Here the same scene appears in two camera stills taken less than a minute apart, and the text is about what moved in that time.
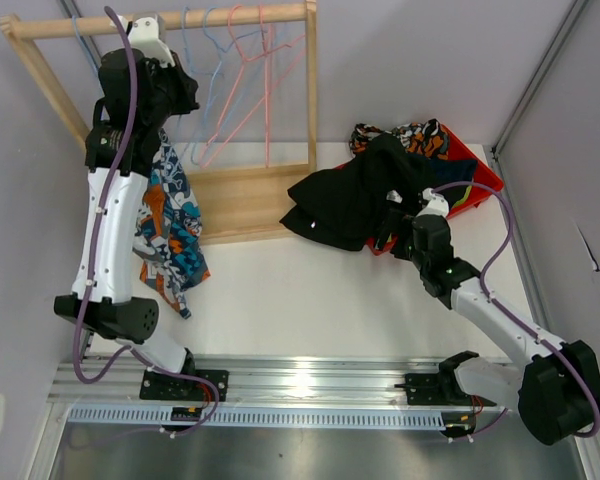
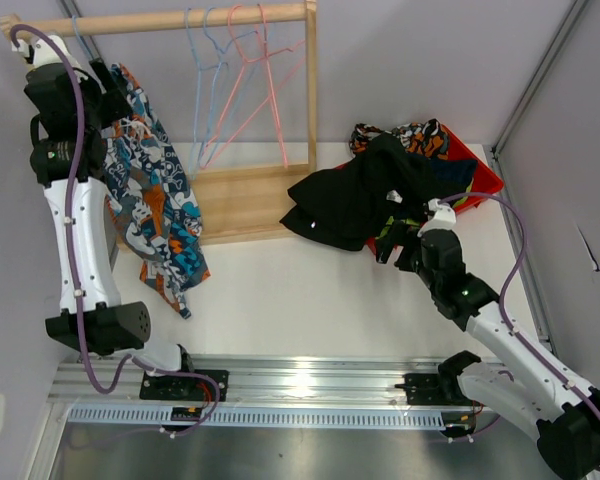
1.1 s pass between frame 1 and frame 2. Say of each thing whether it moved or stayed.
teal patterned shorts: stayed
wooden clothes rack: stayed
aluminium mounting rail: stayed
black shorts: stayed
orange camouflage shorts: stayed
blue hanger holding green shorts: moved
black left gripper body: moved
